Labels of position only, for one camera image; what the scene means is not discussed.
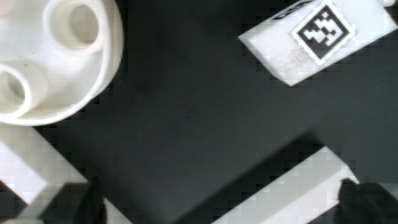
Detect white U-shaped fence wall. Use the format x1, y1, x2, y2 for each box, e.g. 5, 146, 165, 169
0, 125, 357, 224

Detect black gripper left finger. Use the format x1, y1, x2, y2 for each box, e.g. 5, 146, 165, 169
39, 182, 106, 224

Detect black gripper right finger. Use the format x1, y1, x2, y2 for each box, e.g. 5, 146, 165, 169
334, 179, 398, 224

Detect white stool leg with tag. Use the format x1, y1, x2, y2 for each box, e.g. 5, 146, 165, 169
238, 0, 398, 86

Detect white round stool seat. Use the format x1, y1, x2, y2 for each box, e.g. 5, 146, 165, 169
0, 0, 124, 126

